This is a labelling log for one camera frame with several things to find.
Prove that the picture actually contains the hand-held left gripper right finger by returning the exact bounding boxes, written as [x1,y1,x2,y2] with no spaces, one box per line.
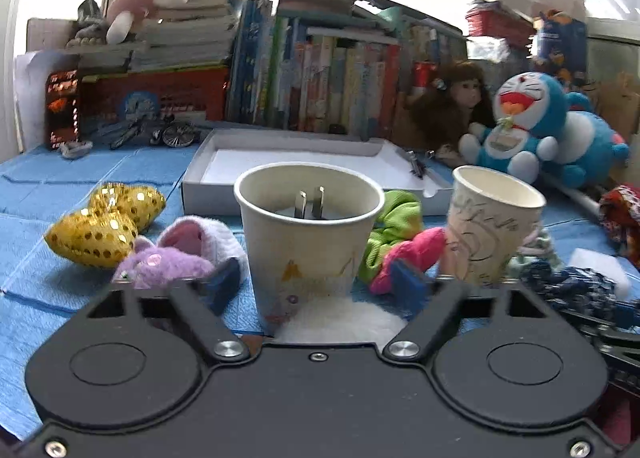
[382,260,548,363]

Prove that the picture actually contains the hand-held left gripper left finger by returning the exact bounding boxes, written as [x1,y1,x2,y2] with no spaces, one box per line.
[87,258,249,364]

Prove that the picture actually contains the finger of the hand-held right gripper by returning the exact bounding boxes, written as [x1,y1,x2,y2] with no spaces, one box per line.
[570,305,640,389]

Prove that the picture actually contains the purple white plush toy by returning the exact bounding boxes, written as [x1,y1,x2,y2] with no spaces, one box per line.
[112,217,247,289]

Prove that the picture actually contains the blue floral cloth pouch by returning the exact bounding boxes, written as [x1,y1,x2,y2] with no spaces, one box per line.
[536,263,632,329]

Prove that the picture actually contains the white foam block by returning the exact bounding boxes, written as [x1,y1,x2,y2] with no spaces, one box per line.
[272,298,408,345]

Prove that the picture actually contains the white cardboard box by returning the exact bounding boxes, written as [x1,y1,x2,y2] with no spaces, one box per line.
[181,128,453,216]

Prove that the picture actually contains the pink plush piece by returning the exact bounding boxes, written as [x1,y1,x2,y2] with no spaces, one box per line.
[370,227,447,295]

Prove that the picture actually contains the green fuzzy cloth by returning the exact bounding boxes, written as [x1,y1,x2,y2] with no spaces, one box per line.
[357,190,423,283]

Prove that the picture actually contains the paper cup with colour drawing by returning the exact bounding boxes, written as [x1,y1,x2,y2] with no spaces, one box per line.
[234,164,386,336]

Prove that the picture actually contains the paper cup with black scribbles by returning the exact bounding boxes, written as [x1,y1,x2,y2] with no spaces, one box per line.
[440,165,547,287]

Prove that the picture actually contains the white foam piece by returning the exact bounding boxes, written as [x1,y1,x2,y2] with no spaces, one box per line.
[565,248,632,299]

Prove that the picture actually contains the grey power plug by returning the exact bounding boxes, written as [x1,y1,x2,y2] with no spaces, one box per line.
[272,186,351,221]

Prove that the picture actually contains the black binder clip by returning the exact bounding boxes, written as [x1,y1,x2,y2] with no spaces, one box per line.
[399,148,437,179]

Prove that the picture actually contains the red patterned cloth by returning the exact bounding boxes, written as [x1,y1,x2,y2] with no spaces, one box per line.
[597,184,640,259]

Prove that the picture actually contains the metal bicycle model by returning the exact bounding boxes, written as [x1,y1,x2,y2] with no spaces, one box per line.
[106,118,152,149]
[150,120,199,149]

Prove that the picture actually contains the white tube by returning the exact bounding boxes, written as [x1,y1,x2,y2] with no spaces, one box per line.
[542,172,603,216]

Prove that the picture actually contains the brown haired doll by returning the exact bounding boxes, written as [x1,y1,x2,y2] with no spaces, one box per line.
[407,62,497,166]

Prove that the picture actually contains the blue checkered table cloth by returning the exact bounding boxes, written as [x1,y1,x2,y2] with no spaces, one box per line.
[0,135,640,441]

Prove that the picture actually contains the red printed box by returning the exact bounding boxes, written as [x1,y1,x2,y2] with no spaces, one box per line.
[77,66,232,135]

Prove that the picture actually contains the small grey toy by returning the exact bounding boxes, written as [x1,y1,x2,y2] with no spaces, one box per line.
[59,140,94,159]

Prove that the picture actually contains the blue robot cat plush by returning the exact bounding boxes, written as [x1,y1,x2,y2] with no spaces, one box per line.
[459,72,571,185]

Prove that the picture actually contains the blue white plush toy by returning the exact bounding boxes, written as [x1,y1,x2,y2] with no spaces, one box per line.
[545,92,631,189]

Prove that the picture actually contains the row of upright books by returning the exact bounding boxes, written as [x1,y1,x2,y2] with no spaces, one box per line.
[225,0,466,137]

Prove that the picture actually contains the red black dotted box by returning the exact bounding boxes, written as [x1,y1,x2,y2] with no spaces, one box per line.
[45,70,81,147]

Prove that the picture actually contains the stack of flat books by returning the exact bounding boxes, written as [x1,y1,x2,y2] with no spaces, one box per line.
[129,0,240,73]

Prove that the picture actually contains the red basket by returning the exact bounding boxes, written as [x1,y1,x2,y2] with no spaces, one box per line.
[465,0,537,39]

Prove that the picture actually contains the blue printed package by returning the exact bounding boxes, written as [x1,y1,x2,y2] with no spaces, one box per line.
[531,10,589,84]

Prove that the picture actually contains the grey figurine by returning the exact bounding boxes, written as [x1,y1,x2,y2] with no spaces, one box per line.
[66,0,109,49]

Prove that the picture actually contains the pink white plush toy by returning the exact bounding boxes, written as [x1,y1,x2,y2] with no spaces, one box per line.
[106,0,189,44]

